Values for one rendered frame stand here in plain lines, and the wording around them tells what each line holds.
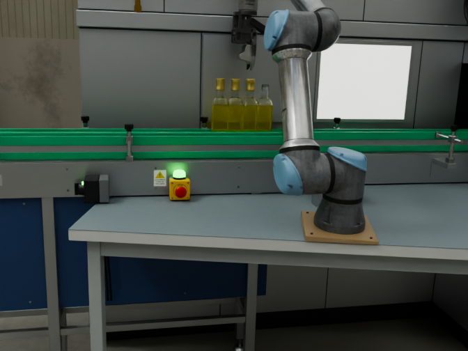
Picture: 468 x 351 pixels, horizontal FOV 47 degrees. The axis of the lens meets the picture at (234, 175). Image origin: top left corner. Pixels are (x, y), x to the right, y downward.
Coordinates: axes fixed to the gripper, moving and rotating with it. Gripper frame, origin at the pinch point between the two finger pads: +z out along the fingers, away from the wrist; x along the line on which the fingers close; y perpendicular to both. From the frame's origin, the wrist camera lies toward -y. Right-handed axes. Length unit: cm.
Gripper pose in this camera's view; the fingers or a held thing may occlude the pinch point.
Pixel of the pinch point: (251, 66)
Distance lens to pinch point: 207.7
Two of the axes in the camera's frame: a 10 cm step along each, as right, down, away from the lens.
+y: -9.8, 0.2, -2.1
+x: 2.1, 2.3, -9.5
